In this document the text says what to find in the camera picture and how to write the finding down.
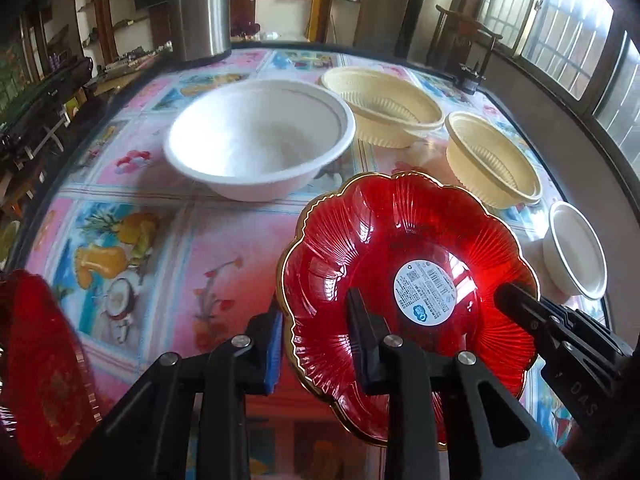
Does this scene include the small white bowl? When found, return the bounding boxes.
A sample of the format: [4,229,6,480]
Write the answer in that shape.
[542,201,608,301]

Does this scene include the stainless steel thermos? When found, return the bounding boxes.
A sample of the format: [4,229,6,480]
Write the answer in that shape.
[167,0,232,64]

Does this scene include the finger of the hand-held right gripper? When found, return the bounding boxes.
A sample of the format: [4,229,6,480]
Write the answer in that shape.
[494,282,626,361]

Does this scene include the red scalloped plate gold rim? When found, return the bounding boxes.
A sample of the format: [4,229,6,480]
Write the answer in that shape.
[277,171,540,453]
[0,269,103,478]

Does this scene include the small black device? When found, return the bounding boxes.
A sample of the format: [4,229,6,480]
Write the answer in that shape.
[452,62,487,94]

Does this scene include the barred window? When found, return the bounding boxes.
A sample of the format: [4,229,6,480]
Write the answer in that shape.
[480,0,640,161]

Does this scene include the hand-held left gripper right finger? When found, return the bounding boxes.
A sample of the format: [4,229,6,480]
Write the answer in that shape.
[346,287,581,480]

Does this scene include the dark wooden chair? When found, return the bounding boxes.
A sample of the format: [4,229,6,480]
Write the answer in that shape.
[427,5,503,72]

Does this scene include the printed floral tablecloth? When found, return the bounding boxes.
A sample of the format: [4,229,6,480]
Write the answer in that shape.
[15,45,608,480]

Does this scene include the cream ribbed plastic bowl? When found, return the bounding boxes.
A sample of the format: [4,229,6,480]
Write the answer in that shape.
[445,111,543,209]
[321,66,445,149]

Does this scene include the large white bowl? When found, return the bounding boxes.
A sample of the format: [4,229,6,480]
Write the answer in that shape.
[163,79,357,202]

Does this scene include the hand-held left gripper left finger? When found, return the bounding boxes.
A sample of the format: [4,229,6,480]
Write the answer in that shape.
[60,307,283,480]

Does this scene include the wooden side table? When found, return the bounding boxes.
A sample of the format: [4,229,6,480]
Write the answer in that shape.
[92,45,173,93]

